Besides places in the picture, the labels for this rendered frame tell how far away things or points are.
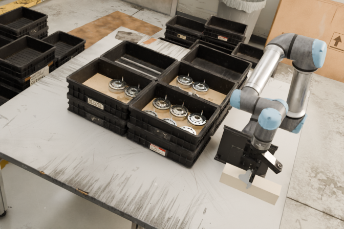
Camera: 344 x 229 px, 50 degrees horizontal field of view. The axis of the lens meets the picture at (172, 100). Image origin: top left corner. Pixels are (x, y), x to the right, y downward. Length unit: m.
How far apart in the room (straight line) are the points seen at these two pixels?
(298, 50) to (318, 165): 1.83
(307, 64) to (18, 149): 1.43
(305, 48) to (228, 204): 0.80
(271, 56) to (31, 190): 1.82
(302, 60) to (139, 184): 0.94
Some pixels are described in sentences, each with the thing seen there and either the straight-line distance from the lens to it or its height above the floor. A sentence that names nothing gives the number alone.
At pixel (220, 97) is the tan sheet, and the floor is 0.83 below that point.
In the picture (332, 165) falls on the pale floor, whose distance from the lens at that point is 3.46.
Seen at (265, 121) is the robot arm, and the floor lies 1.30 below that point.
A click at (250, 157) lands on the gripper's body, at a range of 1.48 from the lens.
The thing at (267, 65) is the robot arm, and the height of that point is 1.34.
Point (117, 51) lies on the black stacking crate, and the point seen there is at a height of 0.89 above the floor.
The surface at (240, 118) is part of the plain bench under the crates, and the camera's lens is 2.34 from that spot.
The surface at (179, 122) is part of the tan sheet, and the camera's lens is 1.97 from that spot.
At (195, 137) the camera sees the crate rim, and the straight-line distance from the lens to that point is 1.76.
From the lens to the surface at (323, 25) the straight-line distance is 4.65.
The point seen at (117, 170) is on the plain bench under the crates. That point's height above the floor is 0.70.
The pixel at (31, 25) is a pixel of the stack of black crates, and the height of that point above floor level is 0.57.
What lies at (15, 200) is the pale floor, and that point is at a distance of 2.68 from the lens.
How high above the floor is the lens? 2.07
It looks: 36 degrees down
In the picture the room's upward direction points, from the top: 10 degrees clockwise
